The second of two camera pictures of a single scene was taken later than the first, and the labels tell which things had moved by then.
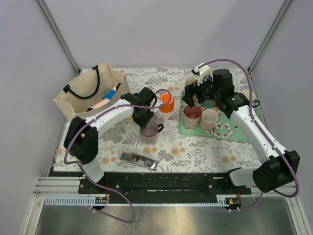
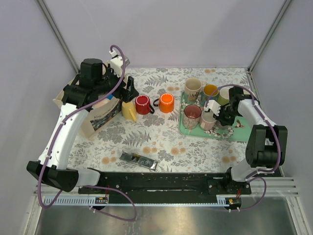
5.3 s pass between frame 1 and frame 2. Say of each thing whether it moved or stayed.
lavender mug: moved
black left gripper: moved
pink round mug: stayed
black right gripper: moved
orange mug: stayed
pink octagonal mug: stayed
